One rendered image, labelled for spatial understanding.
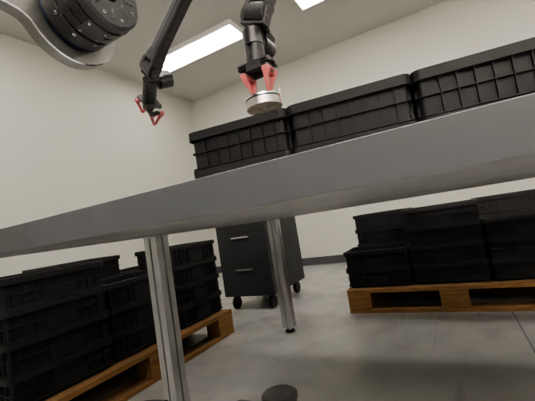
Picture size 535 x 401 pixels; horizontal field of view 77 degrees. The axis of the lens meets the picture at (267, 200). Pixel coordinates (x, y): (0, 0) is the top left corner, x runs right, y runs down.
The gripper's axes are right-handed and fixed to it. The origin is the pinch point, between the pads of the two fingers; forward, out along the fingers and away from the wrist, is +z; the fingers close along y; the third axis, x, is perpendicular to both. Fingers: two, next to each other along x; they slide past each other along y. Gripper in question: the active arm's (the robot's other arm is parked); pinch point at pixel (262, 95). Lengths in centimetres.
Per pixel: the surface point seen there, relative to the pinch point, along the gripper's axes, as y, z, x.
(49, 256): 293, 31, -105
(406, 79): -37.7, 9.9, 3.6
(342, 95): -23.5, 9.5, 5.6
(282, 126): -7.0, 12.6, 6.2
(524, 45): -60, 10, 1
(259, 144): -0.2, 15.8, 7.0
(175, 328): 49, 67, -4
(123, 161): 290, -71, -201
